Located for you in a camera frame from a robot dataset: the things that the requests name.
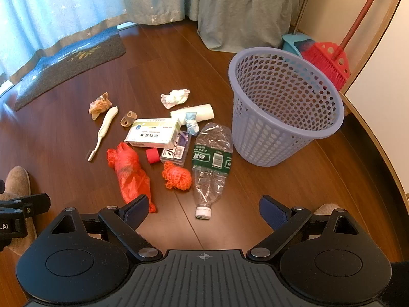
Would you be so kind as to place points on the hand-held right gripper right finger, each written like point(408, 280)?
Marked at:
point(273, 212)

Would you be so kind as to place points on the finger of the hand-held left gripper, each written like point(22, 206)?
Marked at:
point(32, 203)

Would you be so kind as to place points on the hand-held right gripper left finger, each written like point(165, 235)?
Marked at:
point(139, 207)

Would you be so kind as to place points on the red plastic bag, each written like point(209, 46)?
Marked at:
point(127, 172)

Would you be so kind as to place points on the crushed clear plastic bottle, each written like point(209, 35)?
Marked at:
point(211, 172)

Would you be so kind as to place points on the white green medicine box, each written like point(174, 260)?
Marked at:
point(153, 132)

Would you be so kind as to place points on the lavender plastic mesh basket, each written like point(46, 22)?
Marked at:
point(252, 128)

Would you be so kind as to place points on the white toothbrush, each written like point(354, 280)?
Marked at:
point(107, 121)

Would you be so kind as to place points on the beige slipper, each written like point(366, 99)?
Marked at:
point(17, 179)
point(326, 208)

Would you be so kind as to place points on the orange mesh net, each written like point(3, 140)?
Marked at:
point(177, 176)

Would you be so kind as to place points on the small clear plastic box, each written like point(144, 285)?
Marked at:
point(175, 154)

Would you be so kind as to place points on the rolled blue face mask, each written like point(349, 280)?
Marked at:
point(191, 125)

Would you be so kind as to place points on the orange wrapper in clear plastic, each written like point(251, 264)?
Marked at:
point(100, 105)

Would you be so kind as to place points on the crumpled white tissue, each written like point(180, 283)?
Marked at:
point(175, 98)

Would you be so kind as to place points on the white paper tube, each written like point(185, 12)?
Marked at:
point(204, 112)

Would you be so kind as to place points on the grey door mat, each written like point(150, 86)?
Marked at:
point(64, 64)

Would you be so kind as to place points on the red broom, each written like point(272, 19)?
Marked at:
point(326, 60)

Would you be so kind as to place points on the teal dustpan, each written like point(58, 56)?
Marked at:
point(292, 43)

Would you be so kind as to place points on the sheer light blue curtain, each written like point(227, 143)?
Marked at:
point(48, 6)

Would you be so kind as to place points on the grey-blue bed skirt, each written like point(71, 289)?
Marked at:
point(242, 9)

